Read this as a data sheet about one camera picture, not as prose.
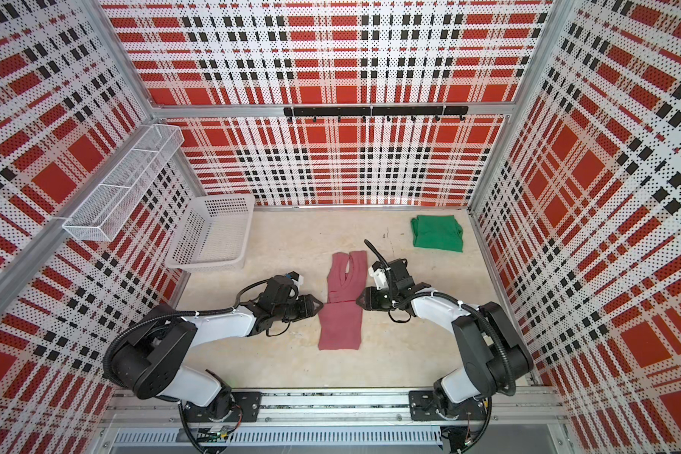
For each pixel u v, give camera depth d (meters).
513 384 0.41
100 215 0.69
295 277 0.86
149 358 0.44
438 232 1.08
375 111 0.88
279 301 0.74
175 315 0.50
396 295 0.70
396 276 0.71
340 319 0.89
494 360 0.44
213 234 1.13
